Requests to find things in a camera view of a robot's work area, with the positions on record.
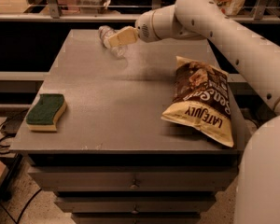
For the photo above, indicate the green yellow sponge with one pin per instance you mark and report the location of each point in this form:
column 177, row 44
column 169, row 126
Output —
column 44, row 115

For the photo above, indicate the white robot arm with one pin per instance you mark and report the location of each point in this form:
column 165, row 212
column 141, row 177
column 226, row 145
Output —
column 257, row 62

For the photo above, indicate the black bag on shelf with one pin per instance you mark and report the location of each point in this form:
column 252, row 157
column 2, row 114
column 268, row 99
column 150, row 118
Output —
column 130, row 6

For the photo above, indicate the clear plastic water bottle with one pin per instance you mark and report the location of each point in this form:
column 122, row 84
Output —
column 108, row 37

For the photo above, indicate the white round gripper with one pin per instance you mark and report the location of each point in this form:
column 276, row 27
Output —
column 145, row 27

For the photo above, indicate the metal shelf rail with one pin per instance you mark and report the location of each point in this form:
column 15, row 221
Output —
column 46, row 10

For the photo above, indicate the Late July chips bag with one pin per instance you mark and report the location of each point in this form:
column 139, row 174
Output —
column 201, row 100

